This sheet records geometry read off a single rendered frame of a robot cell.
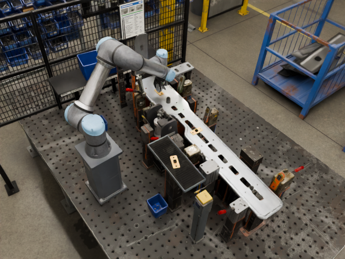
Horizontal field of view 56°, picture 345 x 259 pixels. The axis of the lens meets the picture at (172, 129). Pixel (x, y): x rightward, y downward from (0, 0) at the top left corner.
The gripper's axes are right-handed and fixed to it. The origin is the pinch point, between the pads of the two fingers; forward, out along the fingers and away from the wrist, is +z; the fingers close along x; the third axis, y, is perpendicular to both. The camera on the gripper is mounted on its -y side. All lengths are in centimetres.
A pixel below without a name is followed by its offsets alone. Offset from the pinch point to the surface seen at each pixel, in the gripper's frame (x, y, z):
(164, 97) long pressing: -0.2, 7.2, 2.2
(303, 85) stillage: 206, 1, 86
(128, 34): 5, -55, -14
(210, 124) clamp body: 15.7, 43.3, 5.5
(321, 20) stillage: 284, -53, 50
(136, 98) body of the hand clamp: -19.7, 1.5, -2.0
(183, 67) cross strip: 33.3, -15.5, 3.0
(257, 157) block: 17, 86, -4
